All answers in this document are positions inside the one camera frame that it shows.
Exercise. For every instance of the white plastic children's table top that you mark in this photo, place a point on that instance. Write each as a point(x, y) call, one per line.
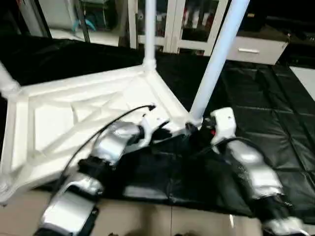
point(54, 118)

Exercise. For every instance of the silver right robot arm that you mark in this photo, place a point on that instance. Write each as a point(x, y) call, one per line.
point(256, 169)

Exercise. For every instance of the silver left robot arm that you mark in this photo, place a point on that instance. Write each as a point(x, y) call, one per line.
point(115, 140)

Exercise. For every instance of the black plastic work mat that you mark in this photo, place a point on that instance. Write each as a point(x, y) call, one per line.
point(275, 128)

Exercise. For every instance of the white low drawer unit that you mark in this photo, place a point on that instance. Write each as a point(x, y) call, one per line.
point(256, 49)

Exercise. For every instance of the white side table board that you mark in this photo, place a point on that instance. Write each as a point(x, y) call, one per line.
point(304, 81)

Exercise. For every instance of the white glass door cabinet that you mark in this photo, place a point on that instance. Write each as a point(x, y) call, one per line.
point(172, 22)

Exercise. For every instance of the teal plastic object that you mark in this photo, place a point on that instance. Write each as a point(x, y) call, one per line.
point(86, 22)

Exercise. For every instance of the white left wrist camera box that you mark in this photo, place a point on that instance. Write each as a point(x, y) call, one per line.
point(156, 122)

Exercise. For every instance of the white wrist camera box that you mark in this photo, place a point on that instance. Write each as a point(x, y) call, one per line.
point(156, 122)
point(224, 123)

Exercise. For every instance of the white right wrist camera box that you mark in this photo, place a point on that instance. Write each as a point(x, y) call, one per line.
point(224, 123)

